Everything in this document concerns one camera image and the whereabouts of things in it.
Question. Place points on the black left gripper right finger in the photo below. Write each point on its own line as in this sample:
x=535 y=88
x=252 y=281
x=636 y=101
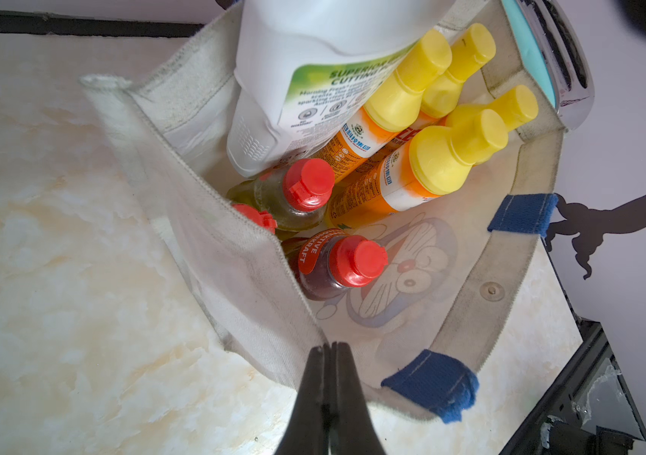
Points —
x=351 y=428

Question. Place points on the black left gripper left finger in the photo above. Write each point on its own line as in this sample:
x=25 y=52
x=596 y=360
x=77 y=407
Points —
x=307 y=431

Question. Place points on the white canvas shopping bag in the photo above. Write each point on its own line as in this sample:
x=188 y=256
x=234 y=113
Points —
x=423 y=332

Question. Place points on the red liquid soap bottle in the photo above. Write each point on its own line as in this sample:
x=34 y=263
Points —
x=331 y=262

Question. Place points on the dark green soap bottle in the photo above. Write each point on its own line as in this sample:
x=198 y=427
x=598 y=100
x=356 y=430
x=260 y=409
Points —
x=259 y=217

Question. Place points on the yellow-green soap bottle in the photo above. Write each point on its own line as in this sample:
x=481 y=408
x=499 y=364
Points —
x=296 y=195

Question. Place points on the orange dish soap bottle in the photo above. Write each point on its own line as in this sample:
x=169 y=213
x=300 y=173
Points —
x=516 y=107
x=392 y=108
x=472 y=50
x=435 y=163

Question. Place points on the white bottle green cap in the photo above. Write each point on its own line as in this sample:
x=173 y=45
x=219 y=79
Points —
x=305 y=67

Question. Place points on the mint chrome toaster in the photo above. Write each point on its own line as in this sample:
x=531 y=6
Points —
x=553 y=56

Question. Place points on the black base frame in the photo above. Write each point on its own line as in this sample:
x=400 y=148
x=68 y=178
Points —
x=588 y=409

